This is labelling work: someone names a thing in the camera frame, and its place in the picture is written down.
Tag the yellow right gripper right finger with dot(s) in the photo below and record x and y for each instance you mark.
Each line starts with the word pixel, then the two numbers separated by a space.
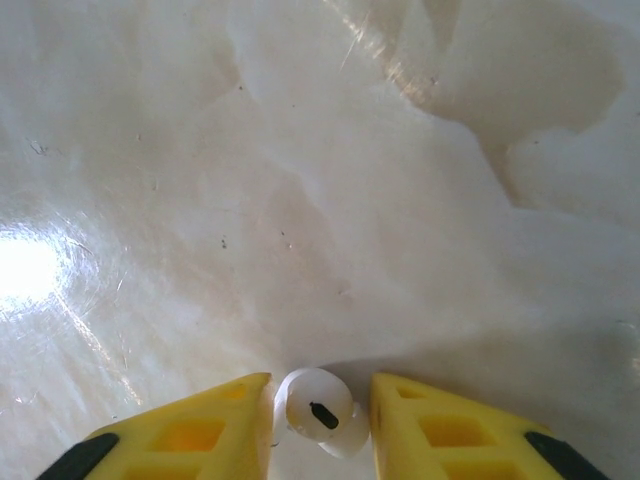
pixel 450 440

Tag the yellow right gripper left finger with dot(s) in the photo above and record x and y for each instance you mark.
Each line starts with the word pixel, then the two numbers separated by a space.
pixel 200 440

